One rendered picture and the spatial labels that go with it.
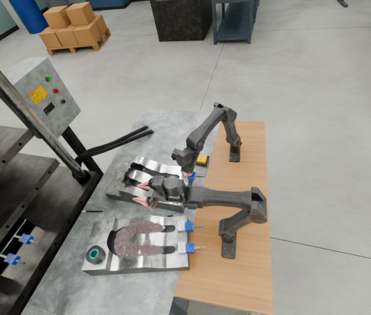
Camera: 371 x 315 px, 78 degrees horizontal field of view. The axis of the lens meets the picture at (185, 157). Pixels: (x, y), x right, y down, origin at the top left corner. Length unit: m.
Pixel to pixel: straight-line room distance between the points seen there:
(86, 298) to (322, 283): 1.60
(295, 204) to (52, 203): 1.96
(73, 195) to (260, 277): 1.22
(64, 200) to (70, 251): 0.38
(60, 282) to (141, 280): 0.42
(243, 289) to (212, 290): 0.14
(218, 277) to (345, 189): 1.68
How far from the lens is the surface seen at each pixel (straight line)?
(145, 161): 1.44
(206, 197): 0.87
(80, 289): 1.39
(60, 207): 1.70
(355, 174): 2.71
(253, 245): 1.26
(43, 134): 1.45
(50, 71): 1.65
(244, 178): 1.44
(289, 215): 2.27
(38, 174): 1.58
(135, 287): 1.28
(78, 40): 5.81
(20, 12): 8.11
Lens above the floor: 1.99
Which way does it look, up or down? 50 degrees down
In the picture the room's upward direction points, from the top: 13 degrees counter-clockwise
